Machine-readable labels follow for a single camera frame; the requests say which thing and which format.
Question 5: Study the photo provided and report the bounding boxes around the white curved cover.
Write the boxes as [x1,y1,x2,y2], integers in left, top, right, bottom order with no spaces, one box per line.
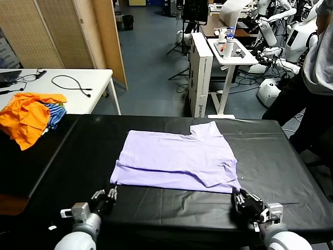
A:
[220,0,254,29]

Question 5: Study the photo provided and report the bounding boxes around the black cable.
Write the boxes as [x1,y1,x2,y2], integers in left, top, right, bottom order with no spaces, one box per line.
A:
[51,74,94,98]

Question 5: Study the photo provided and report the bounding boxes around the brown wooden table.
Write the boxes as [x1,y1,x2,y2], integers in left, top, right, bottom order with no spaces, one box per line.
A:
[200,15,258,40]

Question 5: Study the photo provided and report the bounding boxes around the orange garment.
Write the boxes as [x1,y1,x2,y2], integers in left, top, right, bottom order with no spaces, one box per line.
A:
[0,92,68,152]

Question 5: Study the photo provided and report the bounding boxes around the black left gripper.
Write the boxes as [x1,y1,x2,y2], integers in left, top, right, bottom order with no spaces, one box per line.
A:
[89,185,118,216]

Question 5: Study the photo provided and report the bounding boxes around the black topped side table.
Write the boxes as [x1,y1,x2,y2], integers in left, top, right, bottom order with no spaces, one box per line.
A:
[0,114,80,216]

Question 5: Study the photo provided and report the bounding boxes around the black waste bin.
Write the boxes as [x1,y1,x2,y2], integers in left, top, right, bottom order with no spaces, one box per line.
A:
[122,15,134,31]

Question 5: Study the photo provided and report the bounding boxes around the white domed robot base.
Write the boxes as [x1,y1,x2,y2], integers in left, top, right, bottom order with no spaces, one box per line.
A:
[256,78,282,108]

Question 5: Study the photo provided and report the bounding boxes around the small white standing desk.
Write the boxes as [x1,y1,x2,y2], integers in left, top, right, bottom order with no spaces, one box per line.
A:
[207,38,259,119]

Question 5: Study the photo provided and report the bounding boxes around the black laptop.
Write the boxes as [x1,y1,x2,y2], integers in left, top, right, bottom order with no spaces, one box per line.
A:
[0,70,23,88]

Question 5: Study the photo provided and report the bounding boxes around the white tumbler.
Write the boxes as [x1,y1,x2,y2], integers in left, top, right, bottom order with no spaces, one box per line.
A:
[223,39,235,60]

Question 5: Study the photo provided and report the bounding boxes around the blue cabinet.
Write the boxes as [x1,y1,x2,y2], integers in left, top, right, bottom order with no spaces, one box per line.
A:
[146,0,167,8]

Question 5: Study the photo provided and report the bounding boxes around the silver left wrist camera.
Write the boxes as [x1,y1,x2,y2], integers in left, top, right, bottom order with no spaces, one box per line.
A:
[60,202,91,219]

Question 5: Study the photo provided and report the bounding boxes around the lavender t-shirt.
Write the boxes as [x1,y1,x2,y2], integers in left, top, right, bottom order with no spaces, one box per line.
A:
[109,121,241,194]

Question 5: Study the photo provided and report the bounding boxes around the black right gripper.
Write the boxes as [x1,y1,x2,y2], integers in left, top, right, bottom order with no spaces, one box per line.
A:
[233,189,267,223]

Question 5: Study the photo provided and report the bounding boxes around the blue striped garment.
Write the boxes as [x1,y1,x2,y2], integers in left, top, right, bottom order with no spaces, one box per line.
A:
[43,103,68,131]

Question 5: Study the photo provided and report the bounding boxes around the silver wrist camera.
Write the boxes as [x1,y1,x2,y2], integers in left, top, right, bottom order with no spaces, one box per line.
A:
[60,202,91,219]
[261,202,284,225]

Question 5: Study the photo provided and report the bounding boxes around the grey tray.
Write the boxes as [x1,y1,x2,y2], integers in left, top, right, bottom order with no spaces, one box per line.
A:
[213,41,247,58]

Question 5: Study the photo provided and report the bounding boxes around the white table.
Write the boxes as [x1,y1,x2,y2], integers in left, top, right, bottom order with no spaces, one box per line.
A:
[0,68,122,116]

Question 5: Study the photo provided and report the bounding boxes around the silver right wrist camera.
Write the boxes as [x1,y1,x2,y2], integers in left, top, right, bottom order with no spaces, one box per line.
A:
[261,202,284,225]

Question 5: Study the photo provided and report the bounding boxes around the white robot with black hand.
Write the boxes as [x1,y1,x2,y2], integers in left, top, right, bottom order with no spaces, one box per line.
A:
[247,46,302,75]

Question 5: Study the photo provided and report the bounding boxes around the person in grey shirt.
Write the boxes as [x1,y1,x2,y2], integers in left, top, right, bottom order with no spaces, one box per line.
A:
[261,0,333,162]

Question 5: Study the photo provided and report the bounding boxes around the tall white cardboard box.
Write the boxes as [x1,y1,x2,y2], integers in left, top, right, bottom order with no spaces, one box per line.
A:
[189,32,214,118]

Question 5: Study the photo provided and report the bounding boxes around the white humanoid robot dark screen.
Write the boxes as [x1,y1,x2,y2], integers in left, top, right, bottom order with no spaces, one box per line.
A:
[285,2,319,65]

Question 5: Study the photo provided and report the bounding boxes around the black monitor on tripod stand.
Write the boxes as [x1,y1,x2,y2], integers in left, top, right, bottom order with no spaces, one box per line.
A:
[166,0,210,81]

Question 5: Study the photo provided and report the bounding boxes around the wooden folding screen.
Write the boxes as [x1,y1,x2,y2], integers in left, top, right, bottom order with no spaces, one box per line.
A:
[0,0,128,91]

